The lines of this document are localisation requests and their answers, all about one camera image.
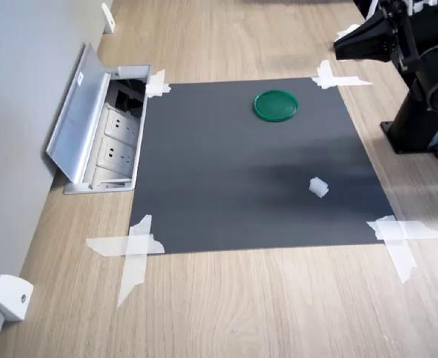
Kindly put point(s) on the small white plastic terminal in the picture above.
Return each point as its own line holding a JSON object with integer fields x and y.
{"x": 318, "y": 186}

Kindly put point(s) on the round green lid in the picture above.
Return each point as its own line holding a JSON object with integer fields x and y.
{"x": 276, "y": 106}

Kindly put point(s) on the white tape strip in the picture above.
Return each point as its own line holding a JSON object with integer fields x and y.
{"x": 133, "y": 268}
{"x": 106, "y": 246}
{"x": 325, "y": 71}
{"x": 401, "y": 261}
{"x": 349, "y": 81}
{"x": 420, "y": 229}
{"x": 158, "y": 90}
{"x": 157, "y": 76}

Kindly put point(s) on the dark grey mat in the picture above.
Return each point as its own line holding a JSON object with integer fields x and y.
{"x": 222, "y": 168}

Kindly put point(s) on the white power socket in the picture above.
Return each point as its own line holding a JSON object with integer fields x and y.
{"x": 115, "y": 153}
{"x": 121, "y": 123}

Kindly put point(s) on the silver table socket box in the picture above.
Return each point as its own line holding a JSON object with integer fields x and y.
{"x": 77, "y": 123}

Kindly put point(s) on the grey partition panel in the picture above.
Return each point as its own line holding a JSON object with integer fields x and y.
{"x": 13, "y": 112}

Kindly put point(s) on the white corner bracket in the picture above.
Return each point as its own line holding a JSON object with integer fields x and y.
{"x": 11, "y": 298}
{"x": 108, "y": 18}

